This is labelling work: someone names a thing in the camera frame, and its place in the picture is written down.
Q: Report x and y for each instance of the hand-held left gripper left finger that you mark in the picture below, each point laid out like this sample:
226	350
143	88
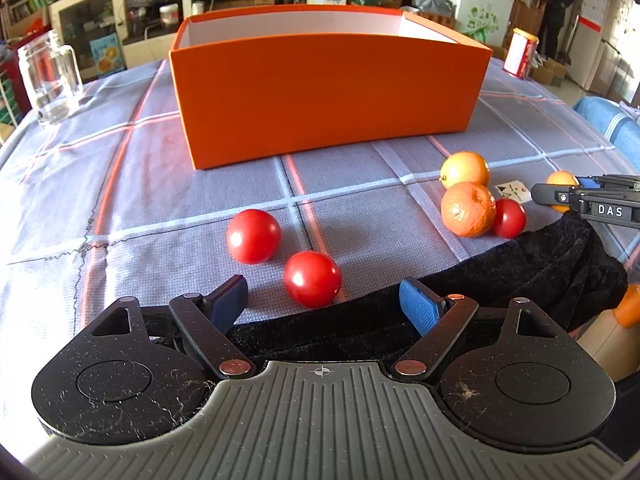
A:
227	302

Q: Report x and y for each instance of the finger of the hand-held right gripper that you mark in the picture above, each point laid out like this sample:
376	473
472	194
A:
550	194
610	180

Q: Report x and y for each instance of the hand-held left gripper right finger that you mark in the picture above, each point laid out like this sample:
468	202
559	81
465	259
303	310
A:
417	305

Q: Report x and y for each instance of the small orange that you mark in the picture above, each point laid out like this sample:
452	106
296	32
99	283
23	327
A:
560	179

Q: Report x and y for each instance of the orange cardboard box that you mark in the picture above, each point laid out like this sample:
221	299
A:
320	90

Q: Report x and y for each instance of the small white printed card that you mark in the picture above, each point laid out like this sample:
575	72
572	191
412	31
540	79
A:
515	191

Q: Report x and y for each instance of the red tomato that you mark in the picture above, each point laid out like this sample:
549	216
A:
252	236
511	219
312	280

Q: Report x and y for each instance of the blue striped cloth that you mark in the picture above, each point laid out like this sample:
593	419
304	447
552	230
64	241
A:
607	120

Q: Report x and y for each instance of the black fuzzy cloth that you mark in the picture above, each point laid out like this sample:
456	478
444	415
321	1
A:
540	270

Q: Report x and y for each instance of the bumpy orange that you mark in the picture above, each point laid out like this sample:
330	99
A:
468	210

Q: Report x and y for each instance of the smooth orange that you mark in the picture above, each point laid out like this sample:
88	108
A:
465	169

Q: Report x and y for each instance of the orange plastic object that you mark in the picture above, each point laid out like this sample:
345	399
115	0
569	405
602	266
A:
630	307

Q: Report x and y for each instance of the red printed can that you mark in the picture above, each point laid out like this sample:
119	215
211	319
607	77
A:
520	52

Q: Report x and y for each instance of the white chest freezer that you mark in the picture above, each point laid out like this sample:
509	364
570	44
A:
482	0

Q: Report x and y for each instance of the clear glass jar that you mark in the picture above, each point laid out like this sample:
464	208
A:
50	77

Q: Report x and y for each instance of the white glass door cabinet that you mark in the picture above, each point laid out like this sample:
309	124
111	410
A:
87	25

